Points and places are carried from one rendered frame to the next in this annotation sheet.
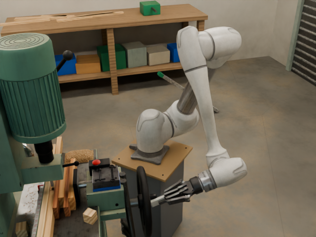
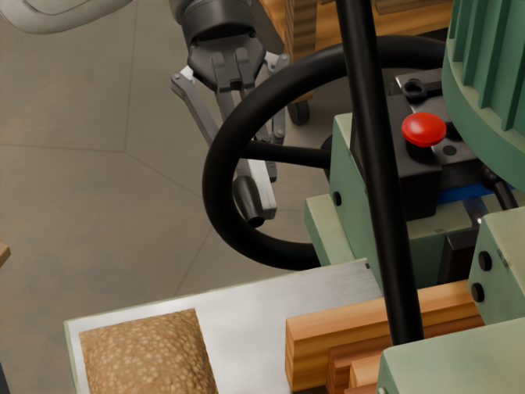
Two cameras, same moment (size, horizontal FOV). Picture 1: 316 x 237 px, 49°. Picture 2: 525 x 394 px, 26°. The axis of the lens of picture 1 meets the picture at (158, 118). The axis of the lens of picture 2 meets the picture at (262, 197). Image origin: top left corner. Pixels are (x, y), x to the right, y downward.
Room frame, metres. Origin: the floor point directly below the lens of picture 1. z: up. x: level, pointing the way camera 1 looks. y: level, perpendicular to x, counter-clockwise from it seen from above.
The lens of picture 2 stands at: (1.19, 0.78, 1.57)
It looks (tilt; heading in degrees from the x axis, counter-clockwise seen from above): 48 degrees down; 265
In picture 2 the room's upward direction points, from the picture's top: straight up
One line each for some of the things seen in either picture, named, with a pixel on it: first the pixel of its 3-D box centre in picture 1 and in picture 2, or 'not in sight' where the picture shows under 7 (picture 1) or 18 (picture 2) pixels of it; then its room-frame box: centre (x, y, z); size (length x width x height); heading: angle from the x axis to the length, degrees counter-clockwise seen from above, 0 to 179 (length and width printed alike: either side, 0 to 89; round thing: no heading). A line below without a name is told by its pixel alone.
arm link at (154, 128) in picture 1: (151, 128); not in sight; (1.64, 0.04, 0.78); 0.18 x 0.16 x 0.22; 123
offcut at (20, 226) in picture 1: (22, 229); not in sight; (0.89, 0.51, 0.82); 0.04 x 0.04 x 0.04; 15
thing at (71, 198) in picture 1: (73, 182); (451, 320); (1.02, 0.33, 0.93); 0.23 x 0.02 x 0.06; 10
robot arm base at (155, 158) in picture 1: (147, 148); not in sight; (1.64, 0.07, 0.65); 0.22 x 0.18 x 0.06; 69
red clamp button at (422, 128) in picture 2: (96, 162); (423, 129); (1.03, 0.23, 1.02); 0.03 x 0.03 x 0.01
